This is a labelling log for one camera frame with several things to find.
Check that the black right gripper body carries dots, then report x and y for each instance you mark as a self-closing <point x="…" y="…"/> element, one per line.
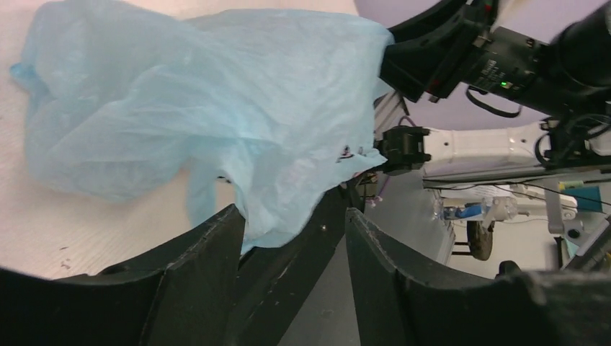
<point x="431" y="50"/>

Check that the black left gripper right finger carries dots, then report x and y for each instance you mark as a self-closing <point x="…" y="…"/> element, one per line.
<point x="402" y="297"/>

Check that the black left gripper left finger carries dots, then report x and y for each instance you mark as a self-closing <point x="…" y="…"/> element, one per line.
<point x="178" y="293"/>

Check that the light blue plastic bag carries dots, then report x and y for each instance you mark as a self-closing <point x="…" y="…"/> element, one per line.
<point x="277" y="101"/>

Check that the clear plastic water bottle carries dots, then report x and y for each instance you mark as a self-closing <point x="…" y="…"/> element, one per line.
<point x="475" y="209"/>

